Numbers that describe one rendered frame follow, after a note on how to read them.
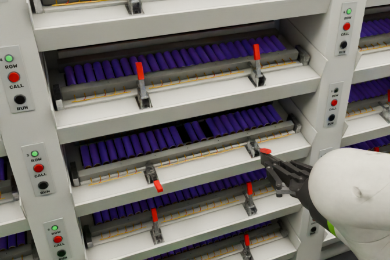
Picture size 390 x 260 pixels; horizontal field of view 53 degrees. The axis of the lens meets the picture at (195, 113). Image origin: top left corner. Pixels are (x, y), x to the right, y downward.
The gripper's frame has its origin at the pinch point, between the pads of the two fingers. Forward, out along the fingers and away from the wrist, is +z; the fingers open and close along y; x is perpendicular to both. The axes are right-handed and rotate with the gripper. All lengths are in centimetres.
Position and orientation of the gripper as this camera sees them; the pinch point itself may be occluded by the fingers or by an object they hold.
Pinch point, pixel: (270, 162)
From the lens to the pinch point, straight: 93.1
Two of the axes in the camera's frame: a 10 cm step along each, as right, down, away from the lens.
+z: -3.4, -2.2, 9.1
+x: -1.1, -9.6, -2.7
